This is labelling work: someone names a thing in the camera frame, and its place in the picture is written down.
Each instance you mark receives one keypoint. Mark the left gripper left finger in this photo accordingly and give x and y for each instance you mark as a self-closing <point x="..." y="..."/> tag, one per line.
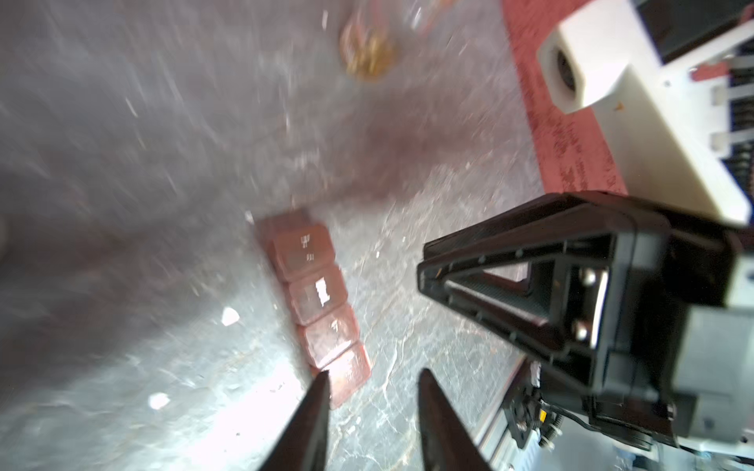
<point x="303" y="444"/>

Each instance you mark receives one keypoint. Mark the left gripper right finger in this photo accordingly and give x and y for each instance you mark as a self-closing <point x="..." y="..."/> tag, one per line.
<point x="445" y="444"/>

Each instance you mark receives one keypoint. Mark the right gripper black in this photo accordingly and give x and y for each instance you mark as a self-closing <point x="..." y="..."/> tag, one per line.
<point x="669" y="299"/>

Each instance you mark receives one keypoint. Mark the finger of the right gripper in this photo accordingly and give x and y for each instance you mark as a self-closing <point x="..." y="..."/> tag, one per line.
<point x="543" y="276"/>

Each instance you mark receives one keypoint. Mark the amber pill bottle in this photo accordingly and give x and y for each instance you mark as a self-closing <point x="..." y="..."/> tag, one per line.
<point x="380" y="33"/>

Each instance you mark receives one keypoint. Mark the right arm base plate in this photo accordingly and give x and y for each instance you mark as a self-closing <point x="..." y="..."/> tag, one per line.
<point x="526" y="413"/>

